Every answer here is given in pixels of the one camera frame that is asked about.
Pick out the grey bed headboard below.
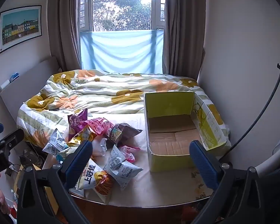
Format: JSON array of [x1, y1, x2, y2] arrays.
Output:
[[0, 56, 61, 124]]

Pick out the floral blanket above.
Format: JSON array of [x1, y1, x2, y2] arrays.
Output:
[[17, 69, 224, 148]]

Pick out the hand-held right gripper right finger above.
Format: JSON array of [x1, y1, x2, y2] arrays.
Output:
[[189, 140, 265, 224]]

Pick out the yellow brown cardboard box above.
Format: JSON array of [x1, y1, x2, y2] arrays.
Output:
[[13, 163, 58, 215]]

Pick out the pink striped snack packet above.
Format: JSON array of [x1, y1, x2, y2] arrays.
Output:
[[84, 118, 114, 138]]

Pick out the purple snack packet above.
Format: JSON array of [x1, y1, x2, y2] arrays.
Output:
[[67, 108, 88, 141]]

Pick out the yellow green cardboard box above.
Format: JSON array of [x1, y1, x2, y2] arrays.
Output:
[[143, 91, 232, 173]]

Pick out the brown curtain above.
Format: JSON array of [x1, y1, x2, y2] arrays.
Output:
[[48, 0, 94, 71], [162, 0, 207, 81]]

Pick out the light blue cloth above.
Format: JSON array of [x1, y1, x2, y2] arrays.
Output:
[[80, 29, 164, 74]]

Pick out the large white blue snack packet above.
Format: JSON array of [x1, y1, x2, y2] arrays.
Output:
[[104, 161, 144, 190]]

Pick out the pink strawberry snack packet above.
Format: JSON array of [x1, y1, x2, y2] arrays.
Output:
[[118, 145, 141, 164]]

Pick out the person's left hand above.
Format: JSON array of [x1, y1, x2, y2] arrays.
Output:
[[0, 174, 11, 215]]

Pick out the gold yellow snack packet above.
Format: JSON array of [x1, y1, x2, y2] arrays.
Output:
[[67, 125, 99, 148]]

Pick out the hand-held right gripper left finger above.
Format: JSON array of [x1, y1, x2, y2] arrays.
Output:
[[17, 140, 94, 224]]

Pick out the white yellow chips packet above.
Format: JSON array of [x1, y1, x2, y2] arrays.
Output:
[[71, 158, 115, 204]]

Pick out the window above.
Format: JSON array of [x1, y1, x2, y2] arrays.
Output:
[[79, 0, 166, 32]]

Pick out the brown snack packet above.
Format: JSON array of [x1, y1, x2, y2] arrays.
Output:
[[106, 123, 143, 145]]

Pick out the clear white snack packet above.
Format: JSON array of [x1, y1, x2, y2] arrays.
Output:
[[92, 138, 108, 157]]

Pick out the framed wall picture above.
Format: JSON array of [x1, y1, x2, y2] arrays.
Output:
[[0, 5, 42, 55]]

